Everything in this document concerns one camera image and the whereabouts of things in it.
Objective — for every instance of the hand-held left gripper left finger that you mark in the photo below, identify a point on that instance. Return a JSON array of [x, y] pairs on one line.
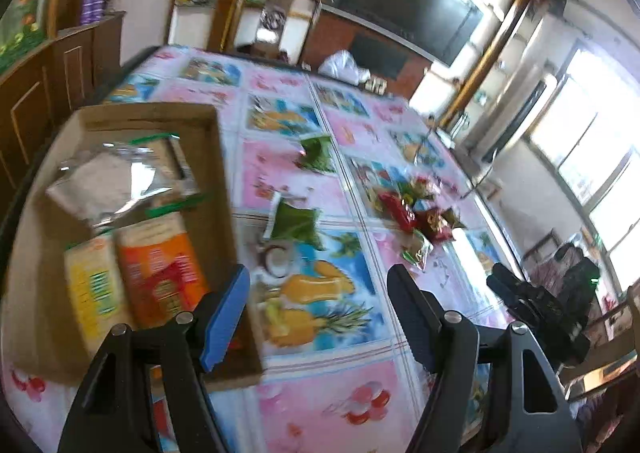
[[227, 318]]

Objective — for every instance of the silver foil packet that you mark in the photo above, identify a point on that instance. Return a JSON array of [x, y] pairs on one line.
[[105, 178]]

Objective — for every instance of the olive green triangular packet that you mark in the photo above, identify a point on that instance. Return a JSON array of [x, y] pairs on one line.
[[452, 220]]

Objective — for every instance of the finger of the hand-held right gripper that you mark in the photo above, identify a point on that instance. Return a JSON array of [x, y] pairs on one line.
[[527, 314], [512, 283]]

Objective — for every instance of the purple frame eyeglasses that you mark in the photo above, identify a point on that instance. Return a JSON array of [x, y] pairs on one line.
[[482, 183]]

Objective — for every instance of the red packet gold label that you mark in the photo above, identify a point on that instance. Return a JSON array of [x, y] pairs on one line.
[[397, 210]]

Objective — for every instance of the white plastic bag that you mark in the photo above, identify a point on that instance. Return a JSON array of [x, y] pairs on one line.
[[340, 67]]

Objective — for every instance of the cardboard box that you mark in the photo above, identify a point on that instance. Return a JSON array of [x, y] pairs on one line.
[[60, 133]]

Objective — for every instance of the flower wall mural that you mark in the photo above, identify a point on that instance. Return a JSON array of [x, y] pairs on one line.
[[22, 23]]

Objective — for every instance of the green pea packet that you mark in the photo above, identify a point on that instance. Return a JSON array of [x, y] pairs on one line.
[[317, 155], [295, 225]]

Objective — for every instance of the wooden stool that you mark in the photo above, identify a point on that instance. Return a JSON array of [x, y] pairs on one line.
[[615, 333]]

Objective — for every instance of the yellow snack packet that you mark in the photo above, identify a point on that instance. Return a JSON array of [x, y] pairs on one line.
[[95, 293]]

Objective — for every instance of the green-edged cracker packet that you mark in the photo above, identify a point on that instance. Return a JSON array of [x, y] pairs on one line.
[[172, 168]]

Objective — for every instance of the black wall panel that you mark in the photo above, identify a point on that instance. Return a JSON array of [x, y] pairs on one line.
[[382, 55]]

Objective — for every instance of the standing air conditioner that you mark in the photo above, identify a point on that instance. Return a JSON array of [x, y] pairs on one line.
[[522, 113]]

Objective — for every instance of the white power strip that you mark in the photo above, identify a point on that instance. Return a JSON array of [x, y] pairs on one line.
[[376, 85]]

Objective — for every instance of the small clear green packet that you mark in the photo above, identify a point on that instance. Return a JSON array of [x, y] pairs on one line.
[[417, 253]]

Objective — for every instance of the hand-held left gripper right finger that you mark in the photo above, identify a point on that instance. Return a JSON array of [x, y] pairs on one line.
[[407, 313]]

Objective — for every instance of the window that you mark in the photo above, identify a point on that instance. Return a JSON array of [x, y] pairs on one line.
[[600, 158]]

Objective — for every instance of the dark red triangular packet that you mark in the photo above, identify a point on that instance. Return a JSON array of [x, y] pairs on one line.
[[434, 225]]

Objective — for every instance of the black-rimmed table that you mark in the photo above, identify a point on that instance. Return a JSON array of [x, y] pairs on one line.
[[125, 73]]

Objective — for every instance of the wooden chair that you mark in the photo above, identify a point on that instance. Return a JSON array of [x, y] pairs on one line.
[[272, 18]]

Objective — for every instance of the wooden cabinet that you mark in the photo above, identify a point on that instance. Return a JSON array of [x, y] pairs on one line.
[[65, 73]]

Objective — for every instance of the fruit print tablecloth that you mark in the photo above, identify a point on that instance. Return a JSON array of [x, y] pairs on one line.
[[310, 333]]

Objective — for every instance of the orange snack packet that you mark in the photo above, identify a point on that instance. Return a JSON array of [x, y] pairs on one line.
[[160, 268]]

